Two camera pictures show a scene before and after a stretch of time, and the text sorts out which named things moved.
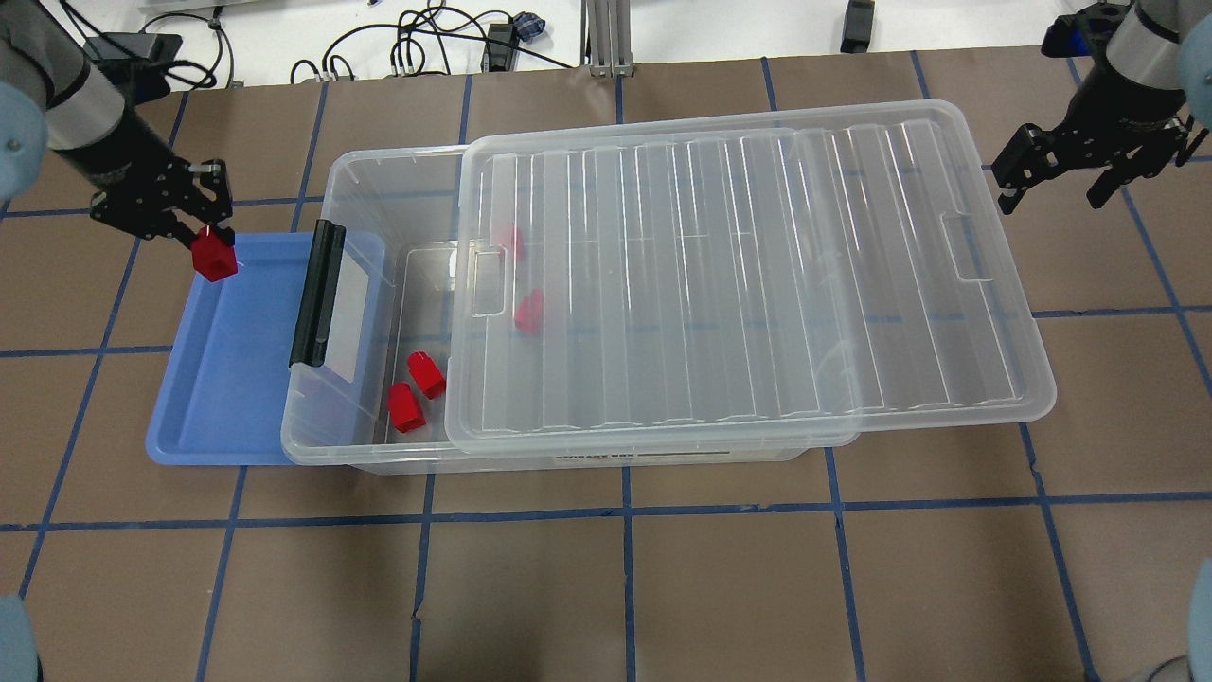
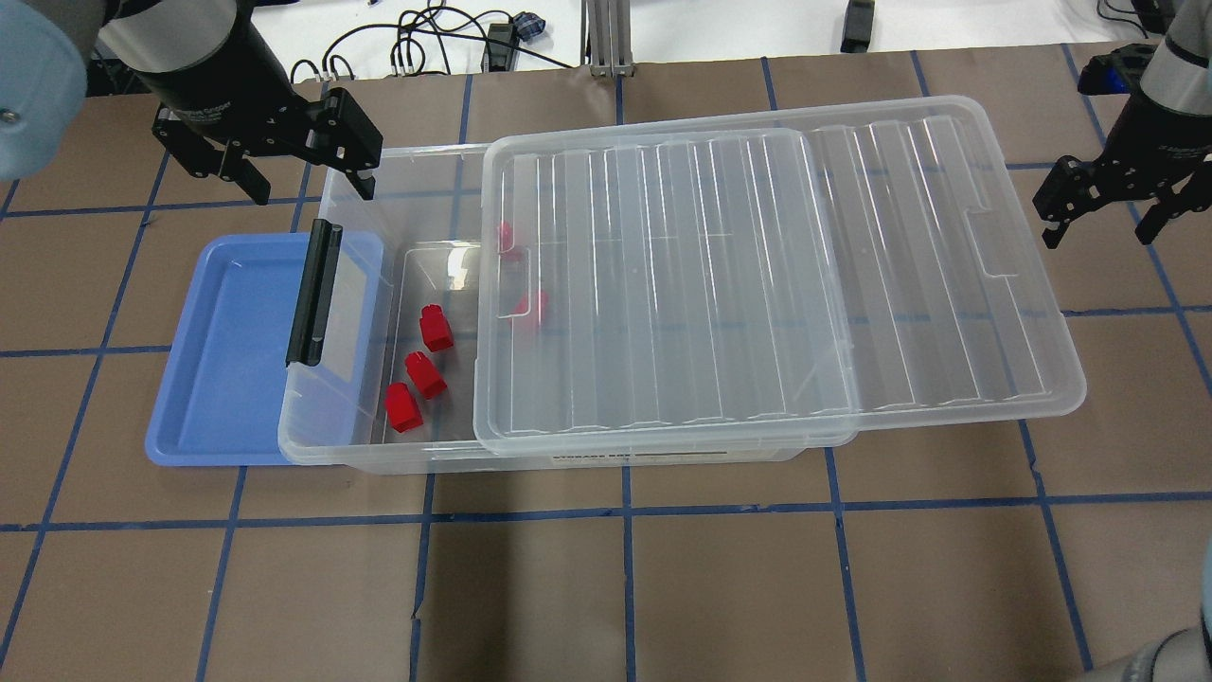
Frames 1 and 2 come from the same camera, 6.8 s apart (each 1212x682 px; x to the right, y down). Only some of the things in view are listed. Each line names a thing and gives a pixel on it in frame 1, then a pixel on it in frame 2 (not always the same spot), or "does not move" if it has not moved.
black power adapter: [858, 26] does not move
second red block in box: [405, 411] does not move
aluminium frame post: [609, 23] does not move
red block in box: [427, 373] does not move
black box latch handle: [313, 332] does not move
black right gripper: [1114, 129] -> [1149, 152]
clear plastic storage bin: [744, 289] does not move
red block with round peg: [212, 257] -> [436, 329]
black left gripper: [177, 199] -> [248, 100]
